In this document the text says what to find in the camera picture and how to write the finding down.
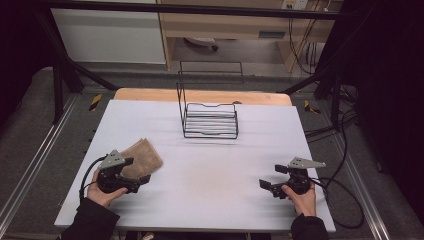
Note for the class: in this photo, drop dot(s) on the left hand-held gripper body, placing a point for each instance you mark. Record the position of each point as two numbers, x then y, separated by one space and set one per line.
111 160

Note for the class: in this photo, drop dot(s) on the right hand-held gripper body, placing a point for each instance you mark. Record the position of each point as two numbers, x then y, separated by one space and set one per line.
301 163

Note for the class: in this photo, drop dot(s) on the brown towel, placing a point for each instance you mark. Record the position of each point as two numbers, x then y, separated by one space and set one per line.
143 156

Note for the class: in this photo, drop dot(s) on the person's left hand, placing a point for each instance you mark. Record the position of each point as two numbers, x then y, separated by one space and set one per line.
100 196

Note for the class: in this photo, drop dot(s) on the person's right hand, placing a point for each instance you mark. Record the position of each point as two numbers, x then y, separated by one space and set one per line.
306 203

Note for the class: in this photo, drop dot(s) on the white foam board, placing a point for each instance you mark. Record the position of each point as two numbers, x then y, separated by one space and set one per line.
206 180

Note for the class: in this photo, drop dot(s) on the black metal stand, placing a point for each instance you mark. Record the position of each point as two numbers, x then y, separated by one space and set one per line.
58 90
336 96

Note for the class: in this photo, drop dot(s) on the black curtain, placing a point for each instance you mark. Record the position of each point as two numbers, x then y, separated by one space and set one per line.
390 83
20 50

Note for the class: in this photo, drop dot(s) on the white cabinet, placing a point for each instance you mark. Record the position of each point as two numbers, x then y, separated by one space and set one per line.
106 36

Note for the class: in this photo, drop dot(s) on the office chair base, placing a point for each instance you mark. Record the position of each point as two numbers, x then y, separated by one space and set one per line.
201 41

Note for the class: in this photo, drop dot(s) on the light wooden desk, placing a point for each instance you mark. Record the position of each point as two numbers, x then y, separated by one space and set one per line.
233 26

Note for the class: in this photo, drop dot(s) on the aluminium floor rail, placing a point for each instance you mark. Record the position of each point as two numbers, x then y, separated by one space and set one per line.
36 156
361 193

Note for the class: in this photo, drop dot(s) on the white wall socket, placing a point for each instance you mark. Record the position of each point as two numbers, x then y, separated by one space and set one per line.
295 4

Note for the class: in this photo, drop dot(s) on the black metal frame bar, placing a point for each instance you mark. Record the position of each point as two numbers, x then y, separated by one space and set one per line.
200 9

